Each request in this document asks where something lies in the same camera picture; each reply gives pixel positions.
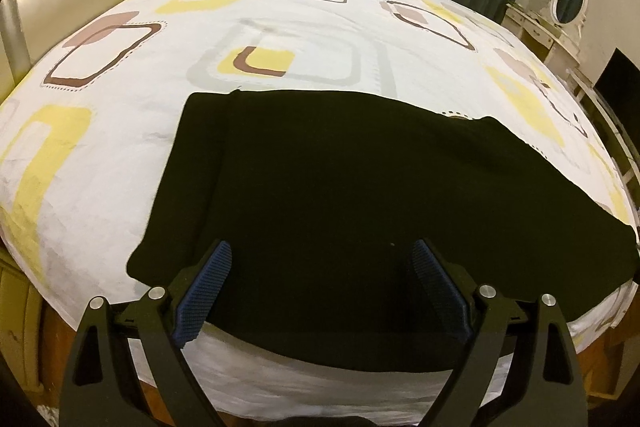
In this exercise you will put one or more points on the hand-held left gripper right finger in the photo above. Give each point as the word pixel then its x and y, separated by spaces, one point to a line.
pixel 436 287

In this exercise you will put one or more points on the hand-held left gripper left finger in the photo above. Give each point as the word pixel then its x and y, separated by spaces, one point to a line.
pixel 205 292

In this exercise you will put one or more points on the black pants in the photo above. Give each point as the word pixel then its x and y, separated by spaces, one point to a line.
pixel 325 207

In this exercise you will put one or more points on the printed bed sheet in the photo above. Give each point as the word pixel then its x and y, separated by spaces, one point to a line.
pixel 150 107

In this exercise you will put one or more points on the white television stand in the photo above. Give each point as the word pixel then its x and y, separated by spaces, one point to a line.
pixel 597 107

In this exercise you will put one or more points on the white dressing table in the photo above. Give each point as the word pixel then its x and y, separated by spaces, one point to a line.
pixel 537 32

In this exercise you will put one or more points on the black flat television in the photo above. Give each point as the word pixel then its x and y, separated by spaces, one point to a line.
pixel 620 79

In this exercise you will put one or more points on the cream bed frame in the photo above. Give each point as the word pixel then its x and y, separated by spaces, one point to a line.
pixel 22 322

